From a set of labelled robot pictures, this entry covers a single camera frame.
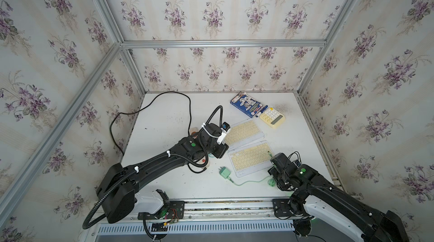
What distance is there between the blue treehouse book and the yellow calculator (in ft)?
0.16

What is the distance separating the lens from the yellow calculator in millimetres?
1036

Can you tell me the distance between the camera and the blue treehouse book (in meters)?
1.09
